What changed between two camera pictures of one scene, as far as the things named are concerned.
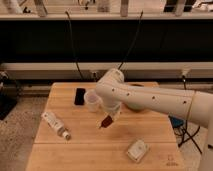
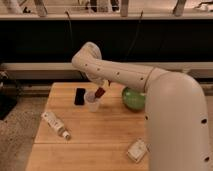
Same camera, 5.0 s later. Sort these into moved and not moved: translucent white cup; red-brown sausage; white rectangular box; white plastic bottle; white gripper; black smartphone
Moved: white gripper; red-brown sausage
Not moved: white plastic bottle; black smartphone; white rectangular box; translucent white cup
